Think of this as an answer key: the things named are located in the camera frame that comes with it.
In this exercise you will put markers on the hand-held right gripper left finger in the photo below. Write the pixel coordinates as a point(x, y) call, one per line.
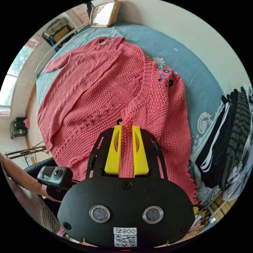
point(113, 154)

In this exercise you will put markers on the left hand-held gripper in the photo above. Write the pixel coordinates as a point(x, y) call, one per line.
point(37, 166)

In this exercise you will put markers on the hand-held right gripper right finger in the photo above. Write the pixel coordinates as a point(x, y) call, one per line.
point(140, 156)

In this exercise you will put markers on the pink patterned sweater jacket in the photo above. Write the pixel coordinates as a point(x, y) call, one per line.
point(94, 94)

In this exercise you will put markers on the person's left forearm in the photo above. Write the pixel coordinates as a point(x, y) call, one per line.
point(21, 174)

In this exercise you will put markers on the wooden folding rack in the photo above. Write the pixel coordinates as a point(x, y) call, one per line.
point(25, 151)

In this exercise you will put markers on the black box appliance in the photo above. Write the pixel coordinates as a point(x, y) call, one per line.
point(18, 128)

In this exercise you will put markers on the person's body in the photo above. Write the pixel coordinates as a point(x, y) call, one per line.
point(33, 209)

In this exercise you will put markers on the pile of clothes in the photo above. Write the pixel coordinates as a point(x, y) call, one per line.
point(219, 142)

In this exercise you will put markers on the window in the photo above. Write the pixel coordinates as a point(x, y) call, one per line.
point(11, 83)

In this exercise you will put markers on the dark shelf with boxes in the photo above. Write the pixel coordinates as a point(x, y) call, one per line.
point(57, 30)

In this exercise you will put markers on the gold framed mirror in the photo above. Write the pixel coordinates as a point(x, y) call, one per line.
point(102, 14)

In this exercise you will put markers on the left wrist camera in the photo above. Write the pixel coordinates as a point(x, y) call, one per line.
point(53, 176)

